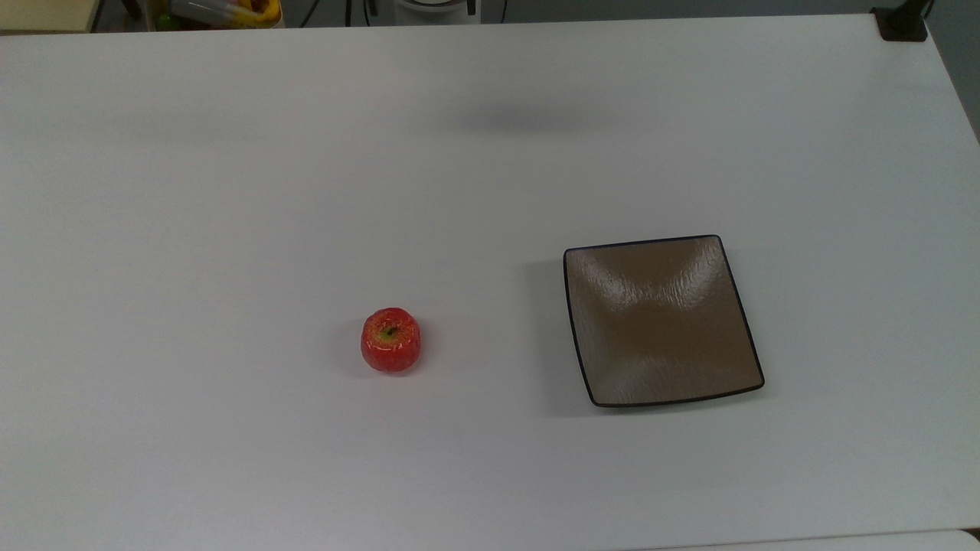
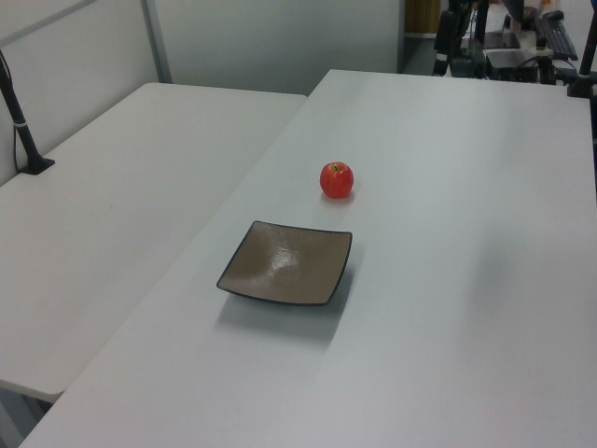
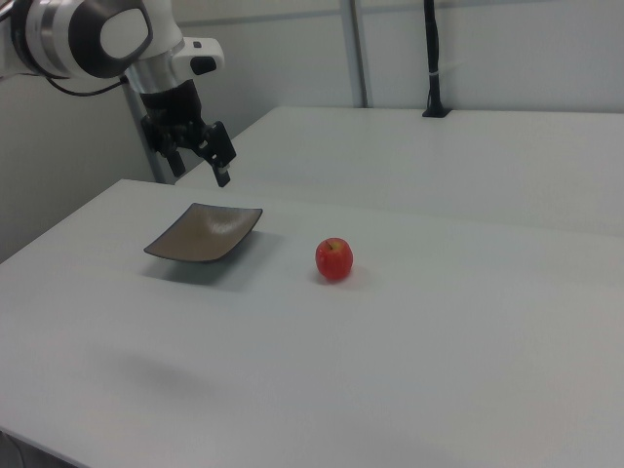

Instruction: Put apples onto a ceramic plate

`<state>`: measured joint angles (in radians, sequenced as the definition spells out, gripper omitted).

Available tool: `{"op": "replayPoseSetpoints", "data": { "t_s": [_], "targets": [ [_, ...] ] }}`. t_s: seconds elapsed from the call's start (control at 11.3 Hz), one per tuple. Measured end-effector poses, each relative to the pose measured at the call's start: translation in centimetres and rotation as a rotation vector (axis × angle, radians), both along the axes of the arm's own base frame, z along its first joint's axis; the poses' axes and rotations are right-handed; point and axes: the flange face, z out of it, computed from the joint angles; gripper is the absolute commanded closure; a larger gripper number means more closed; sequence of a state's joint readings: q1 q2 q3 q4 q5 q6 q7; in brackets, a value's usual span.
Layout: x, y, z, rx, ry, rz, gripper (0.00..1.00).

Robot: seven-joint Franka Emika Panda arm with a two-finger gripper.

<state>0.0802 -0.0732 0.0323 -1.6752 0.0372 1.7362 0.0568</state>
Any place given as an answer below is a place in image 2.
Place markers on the red apple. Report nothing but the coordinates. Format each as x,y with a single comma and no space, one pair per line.
337,182

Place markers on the black computer mouse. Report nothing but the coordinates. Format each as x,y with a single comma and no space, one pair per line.
553,15

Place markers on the black laptop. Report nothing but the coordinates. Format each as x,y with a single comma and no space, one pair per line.
501,40

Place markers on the black computer keyboard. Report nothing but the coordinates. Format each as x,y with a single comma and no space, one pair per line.
557,39

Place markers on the yellow wooden panel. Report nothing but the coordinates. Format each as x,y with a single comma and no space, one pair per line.
422,16

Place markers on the black camera stand pole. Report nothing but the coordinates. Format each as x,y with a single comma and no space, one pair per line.
23,135

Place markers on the black equipment box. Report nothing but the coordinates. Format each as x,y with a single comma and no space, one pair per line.
510,65

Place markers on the grey metal partition post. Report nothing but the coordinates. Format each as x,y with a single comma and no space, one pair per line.
156,42

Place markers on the black pole with white band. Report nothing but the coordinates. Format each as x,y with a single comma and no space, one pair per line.
444,42

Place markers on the square brown ceramic plate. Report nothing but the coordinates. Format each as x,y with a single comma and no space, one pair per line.
284,263

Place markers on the black pole with table clamp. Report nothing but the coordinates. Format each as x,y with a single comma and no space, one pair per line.
585,74

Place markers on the white side table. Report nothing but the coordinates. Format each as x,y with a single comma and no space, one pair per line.
116,224

